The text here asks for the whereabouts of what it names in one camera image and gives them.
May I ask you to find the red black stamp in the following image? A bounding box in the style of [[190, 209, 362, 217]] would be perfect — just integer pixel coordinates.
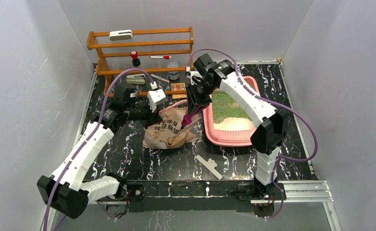
[[130, 51, 141, 67]]

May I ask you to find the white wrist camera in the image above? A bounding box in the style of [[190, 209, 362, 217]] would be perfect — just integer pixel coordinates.
[[185, 66, 202, 85], [147, 81, 167, 113]]

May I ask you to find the orange wooden shelf rack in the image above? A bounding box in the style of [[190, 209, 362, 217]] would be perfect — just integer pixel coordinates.
[[86, 26, 194, 92]]

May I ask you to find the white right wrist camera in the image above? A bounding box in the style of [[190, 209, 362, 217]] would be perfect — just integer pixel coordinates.
[[185, 66, 202, 85]]

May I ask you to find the small glass jar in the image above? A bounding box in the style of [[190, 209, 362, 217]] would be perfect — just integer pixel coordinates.
[[167, 62, 180, 81]]

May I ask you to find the cat litter bag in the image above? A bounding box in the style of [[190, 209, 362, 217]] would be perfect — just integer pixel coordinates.
[[143, 100, 201, 150]]

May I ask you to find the grey bag sealing clip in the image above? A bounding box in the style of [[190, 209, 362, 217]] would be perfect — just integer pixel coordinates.
[[195, 155, 223, 180]]

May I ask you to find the purple litter scoop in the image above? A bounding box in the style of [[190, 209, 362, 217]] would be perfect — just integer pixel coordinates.
[[182, 107, 200, 127]]

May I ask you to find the pink cat litter box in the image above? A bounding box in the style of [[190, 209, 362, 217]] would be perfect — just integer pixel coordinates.
[[203, 90, 256, 147]]

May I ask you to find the white stapler on top shelf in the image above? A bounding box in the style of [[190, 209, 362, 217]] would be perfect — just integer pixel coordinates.
[[109, 29, 133, 41]]

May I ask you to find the white pen on shelf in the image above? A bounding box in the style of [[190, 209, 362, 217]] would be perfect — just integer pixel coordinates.
[[151, 74, 170, 83]]

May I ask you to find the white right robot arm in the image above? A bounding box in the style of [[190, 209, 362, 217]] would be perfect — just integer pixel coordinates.
[[182, 53, 289, 199]]

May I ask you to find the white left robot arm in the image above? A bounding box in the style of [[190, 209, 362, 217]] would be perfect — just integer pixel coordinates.
[[37, 84, 167, 219]]

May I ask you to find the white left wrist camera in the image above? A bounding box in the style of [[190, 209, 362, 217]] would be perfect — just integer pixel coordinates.
[[147, 81, 167, 113]]

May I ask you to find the red white marker pen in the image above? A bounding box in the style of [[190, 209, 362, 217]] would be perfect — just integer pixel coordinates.
[[150, 55, 171, 60]]

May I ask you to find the grey stapler lower shelf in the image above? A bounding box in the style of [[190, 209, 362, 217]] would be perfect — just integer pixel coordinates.
[[126, 74, 145, 85]]

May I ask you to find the orange snack packet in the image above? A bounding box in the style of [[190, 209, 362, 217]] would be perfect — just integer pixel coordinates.
[[170, 82, 187, 100]]

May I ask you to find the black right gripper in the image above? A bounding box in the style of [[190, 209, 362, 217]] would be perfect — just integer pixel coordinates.
[[186, 79, 218, 116]]

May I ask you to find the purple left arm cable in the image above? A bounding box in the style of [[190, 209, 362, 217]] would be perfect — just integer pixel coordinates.
[[41, 68, 155, 231]]

